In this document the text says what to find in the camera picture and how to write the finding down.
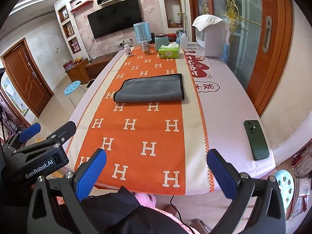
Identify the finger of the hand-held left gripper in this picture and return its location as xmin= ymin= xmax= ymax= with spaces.
xmin=7 ymin=123 xmax=42 ymax=152
xmin=46 ymin=121 xmax=77 ymax=149

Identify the green tissue pack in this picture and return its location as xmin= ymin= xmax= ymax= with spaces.
xmin=158 ymin=43 xmax=180 ymax=59

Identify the black wall television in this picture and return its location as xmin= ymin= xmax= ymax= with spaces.
xmin=87 ymin=0 xmax=143 ymax=39

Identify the brown wooden door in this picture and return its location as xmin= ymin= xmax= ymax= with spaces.
xmin=1 ymin=37 xmax=54 ymax=118

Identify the dark jacket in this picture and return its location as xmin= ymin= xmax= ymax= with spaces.
xmin=81 ymin=186 xmax=193 ymax=234

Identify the red wall shelf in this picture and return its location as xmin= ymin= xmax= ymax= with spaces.
xmin=70 ymin=0 xmax=94 ymax=13

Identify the teal jar with dark lid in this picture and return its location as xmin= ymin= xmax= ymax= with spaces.
xmin=154 ymin=33 xmax=169 ymax=51

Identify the dark green phone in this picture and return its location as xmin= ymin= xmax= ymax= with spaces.
xmin=243 ymin=120 xmax=270 ymax=161

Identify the white cloth cover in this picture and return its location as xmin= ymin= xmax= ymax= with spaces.
xmin=192 ymin=14 xmax=231 ymax=39

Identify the blue clear plastic container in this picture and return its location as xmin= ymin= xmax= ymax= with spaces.
xmin=133 ymin=22 xmax=151 ymax=44

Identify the silver door handle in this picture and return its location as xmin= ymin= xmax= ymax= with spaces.
xmin=262 ymin=16 xmax=272 ymax=54

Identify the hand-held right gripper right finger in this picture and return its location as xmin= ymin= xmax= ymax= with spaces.
xmin=206 ymin=149 xmax=286 ymax=234

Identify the pink garment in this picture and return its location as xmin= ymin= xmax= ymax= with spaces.
xmin=134 ymin=192 xmax=191 ymax=226

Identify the plastic bags pile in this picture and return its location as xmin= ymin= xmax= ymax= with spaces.
xmin=290 ymin=143 xmax=312 ymax=221

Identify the black cable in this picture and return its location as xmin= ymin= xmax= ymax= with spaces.
xmin=169 ymin=196 xmax=187 ymax=226

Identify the gold door ornament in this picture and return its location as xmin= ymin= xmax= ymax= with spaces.
xmin=225 ymin=0 xmax=263 ymax=34

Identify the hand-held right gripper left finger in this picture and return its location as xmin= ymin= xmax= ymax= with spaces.
xmin=27 ymin=148 xmax=108 ymax=234

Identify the wooden television cabinet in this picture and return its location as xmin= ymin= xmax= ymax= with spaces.
xmin=64 ymin=58 xmax=115 ymax=85

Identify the wooden sliding door frame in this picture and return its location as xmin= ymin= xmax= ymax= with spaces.
xmin=246 ymin=0 xmax=293 ymax=115

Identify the white squeeze bottle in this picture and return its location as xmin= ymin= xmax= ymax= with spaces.
xmin=179 ymin=30 xmax=188 ymax=50

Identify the wall poster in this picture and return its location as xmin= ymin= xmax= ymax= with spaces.
xmin=0 ymin=75 xmax=29 ymax=117

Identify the orange patterned blanket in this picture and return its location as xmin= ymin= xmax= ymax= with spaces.
xmin=62 ymin=44 xmax=215 ymax=196

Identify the light blue plastic stool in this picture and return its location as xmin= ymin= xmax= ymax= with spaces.
xmin=272 ymin=169 xmax=295 ymax=213
xmin=64 ymin=80 xmax=86 ymax=108

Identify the grey towel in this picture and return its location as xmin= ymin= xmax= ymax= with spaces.
xmin=113 ymin=73 xmax=185 ymax=103

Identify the white printed tablecloth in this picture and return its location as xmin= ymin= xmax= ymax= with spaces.
xmin=68 ymin=42 xmax=276 ymax=197

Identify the white water dispenser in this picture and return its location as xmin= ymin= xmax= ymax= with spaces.
xmin=195 ymin=17 xmax=231 ymax=58

